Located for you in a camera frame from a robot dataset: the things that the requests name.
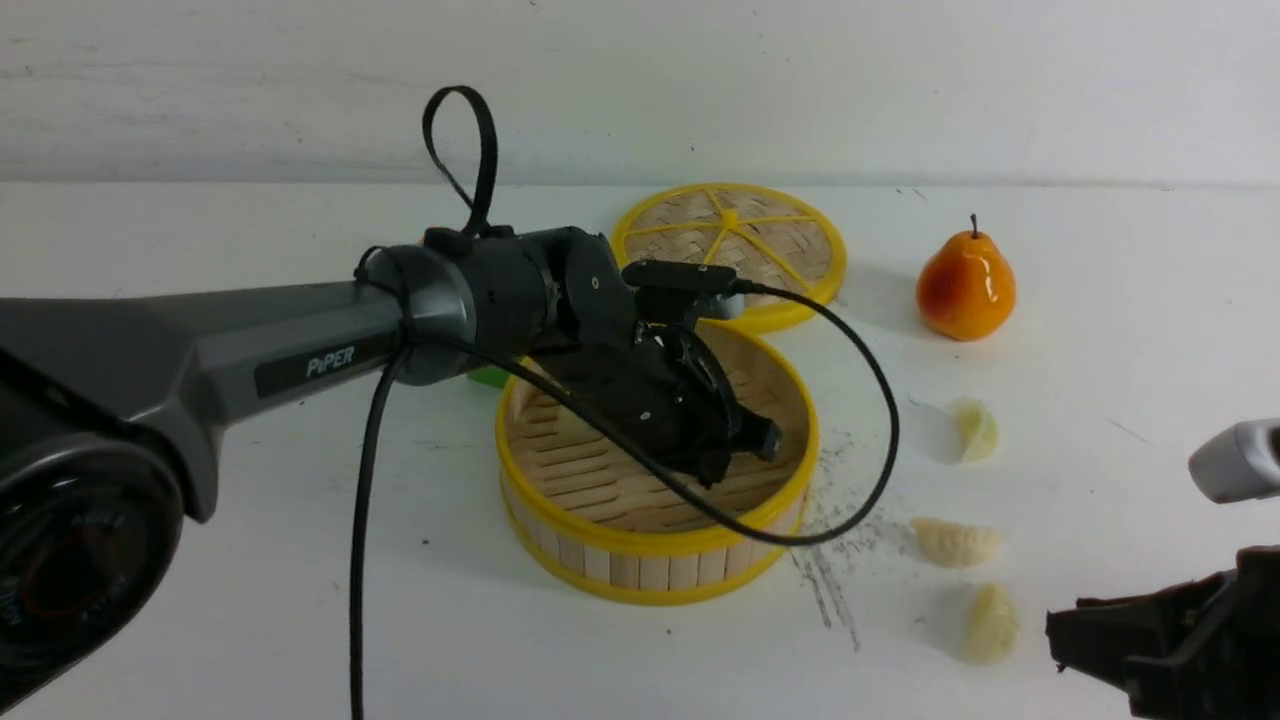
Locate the green cube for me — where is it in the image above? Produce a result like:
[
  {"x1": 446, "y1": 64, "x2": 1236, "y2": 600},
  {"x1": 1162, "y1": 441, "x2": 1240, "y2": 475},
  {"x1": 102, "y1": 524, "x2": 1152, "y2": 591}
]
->
[{"x1": 467, "y1": 365, "x2": 509, "y2": 389}]

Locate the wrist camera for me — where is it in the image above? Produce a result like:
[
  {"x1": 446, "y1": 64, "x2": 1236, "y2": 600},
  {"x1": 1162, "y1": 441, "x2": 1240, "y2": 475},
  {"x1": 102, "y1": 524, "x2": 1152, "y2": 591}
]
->
[
  {"x1": 621, "y1": 259, "x2": 745, "y2": 327},
  {"x1": 1188, "y1": 418, "x2": 1279, "y2": 503}
]

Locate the orange toy pear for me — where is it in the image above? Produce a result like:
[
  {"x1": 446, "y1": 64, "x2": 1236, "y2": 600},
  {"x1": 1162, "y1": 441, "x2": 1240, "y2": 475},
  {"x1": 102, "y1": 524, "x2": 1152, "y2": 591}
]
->
[{"x1": 915, "y1": 214, "x2": 1018, "y2": 342}]

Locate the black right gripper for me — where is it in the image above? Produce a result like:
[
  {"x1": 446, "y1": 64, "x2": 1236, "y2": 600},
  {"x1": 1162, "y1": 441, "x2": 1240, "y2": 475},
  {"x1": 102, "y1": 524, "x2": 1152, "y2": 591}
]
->
[{"x1": 1046, "y1": 546, "x2": 1279, "y2": 719}]

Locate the white pleated dumpling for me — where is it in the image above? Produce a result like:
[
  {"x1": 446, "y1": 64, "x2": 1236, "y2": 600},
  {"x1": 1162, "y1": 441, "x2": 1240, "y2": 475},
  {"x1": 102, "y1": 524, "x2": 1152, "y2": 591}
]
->
[{"x1": 908, "y1": 518, "x2": 1004, "y2": 569}]

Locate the bamboo steamer lid yellow rim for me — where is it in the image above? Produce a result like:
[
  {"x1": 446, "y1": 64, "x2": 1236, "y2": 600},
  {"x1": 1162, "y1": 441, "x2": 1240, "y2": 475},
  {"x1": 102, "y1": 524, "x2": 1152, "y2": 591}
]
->
[{"x1": 611, "y1": 183, "x2": 847, "y2": 306}]

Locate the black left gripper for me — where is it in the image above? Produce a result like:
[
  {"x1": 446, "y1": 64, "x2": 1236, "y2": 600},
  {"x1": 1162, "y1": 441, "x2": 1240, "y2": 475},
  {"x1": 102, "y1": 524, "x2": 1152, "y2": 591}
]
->
[{"x1": 540, "y1": 325, "x2": 783, "y2": 489}]

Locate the bamboo steamer tray yellow rim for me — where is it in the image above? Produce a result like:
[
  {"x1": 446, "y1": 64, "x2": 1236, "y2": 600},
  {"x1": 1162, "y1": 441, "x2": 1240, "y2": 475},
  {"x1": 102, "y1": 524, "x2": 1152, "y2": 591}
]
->
[{"x1": 495, "y1": 323, "x2": 820, "y2": 605}]

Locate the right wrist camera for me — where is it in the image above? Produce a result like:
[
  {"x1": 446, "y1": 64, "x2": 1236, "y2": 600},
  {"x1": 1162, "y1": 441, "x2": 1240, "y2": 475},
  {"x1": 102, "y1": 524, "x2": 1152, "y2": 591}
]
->
[{"x1": 1188, "y1": 418, "x2": 1279, "y2": 503}]

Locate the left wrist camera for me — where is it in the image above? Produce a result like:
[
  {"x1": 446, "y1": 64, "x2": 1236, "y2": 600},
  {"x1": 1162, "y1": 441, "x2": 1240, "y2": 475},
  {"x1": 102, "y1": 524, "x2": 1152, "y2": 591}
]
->
[{"x1": 621, "y1": 259, "x2": 745, "y2": 327}]

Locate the pale green dumpling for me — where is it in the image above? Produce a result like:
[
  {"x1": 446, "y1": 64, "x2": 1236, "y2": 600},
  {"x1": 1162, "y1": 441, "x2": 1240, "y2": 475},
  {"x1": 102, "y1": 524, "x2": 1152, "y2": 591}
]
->
[{"x1": 960, "y1": 583, "x2": 1020, "y2": 666}]

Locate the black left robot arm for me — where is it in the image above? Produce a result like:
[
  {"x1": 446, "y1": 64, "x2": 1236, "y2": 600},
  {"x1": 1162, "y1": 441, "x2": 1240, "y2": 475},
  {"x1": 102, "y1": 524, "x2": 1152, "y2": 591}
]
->
[{"x1": 1, "y1": 225, "x2": 781, "y2": 710}]

